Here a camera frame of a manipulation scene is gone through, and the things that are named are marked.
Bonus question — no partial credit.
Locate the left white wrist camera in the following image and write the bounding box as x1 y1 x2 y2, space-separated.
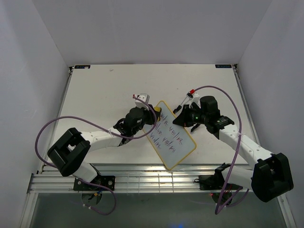
133 93 150 110

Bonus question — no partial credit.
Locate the yellow-framed small whiteboard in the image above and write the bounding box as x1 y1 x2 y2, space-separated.
143 101 197 170

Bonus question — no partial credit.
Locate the blue corner label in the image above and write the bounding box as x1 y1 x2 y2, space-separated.
215 64 232 68
74 65 91 69

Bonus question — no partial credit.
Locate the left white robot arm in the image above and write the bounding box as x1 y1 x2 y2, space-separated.
47 106 160 190

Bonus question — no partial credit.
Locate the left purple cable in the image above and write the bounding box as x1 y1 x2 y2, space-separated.
35 97 158 216

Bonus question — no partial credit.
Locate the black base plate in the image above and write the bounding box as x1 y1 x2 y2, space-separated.
193 174 244 190
73 176 115 191

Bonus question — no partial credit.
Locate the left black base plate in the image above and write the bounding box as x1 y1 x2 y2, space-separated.
73 176 115 191

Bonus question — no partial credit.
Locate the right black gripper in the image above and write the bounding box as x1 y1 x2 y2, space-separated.
172 104 208 128

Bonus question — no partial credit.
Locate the yellow whiteboard eraser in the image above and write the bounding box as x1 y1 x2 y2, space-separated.
154 106 162 115

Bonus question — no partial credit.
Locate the purple cable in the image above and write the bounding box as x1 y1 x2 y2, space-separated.
35 97 158 216
190 85 250 215

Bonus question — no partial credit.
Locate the aluminium rail frame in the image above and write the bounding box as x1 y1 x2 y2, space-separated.
27 163 285 194

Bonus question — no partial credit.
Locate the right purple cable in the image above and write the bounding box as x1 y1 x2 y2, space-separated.
190 85 250 215

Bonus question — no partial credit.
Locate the blue corner label right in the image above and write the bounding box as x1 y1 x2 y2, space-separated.
215 64 232 68

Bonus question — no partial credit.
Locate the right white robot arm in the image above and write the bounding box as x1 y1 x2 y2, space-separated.
173 95 294 202

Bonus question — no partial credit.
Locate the blue corner label left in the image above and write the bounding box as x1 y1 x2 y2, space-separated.
74 65 91 69

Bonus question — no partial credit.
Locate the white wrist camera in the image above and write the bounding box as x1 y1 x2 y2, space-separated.
133 93 150 110
186 89 200 108

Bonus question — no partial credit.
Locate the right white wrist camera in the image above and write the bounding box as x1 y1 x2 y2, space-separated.
186 89 200 108

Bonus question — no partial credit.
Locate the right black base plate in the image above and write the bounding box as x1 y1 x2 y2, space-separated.
193 174 244 190

